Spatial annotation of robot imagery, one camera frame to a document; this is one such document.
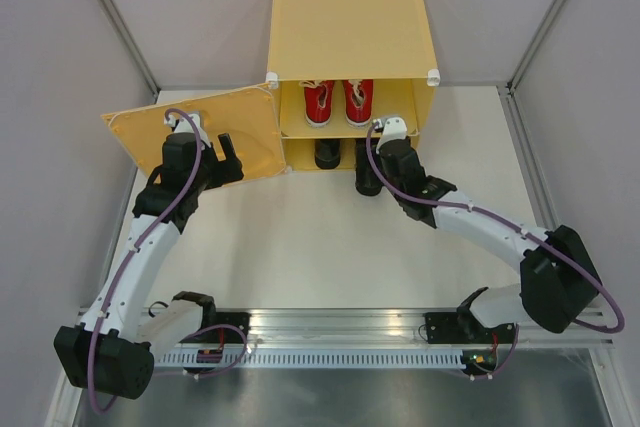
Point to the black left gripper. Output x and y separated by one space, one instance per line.
226 171

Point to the yellow cabinet door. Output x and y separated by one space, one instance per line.
249 115

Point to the black patent loafer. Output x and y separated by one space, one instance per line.
327 153
366 181

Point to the red canvas sneaker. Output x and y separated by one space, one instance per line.
318 97
359 96

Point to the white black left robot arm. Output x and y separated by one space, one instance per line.
111 350

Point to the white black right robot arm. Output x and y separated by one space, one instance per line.
557 279

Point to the yellow plastic shoe cabinet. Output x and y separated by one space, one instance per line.
388 41

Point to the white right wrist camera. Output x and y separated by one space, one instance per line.
390 128

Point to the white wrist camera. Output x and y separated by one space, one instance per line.
185 127
390 128

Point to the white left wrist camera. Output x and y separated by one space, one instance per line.
185 127

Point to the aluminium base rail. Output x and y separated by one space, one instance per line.
379 328

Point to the white slotted cable duct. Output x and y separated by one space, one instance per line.
279 358

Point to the aluminium corner frame post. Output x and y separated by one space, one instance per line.
123 32

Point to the right aluminium corner post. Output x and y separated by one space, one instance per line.
544 28

